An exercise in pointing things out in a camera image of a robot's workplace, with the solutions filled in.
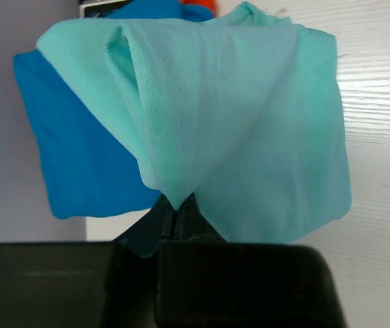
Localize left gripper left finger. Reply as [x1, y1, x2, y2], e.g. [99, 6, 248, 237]
[0, 197, 173, 327]

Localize folded red t shirt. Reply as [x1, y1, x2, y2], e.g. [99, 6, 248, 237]
[180, 0, 218, 17]

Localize teal t shirt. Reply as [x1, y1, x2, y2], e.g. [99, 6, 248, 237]
[37, 2, 352, 243]

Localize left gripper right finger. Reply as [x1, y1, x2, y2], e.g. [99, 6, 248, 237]
[155, 197, 347, 327]

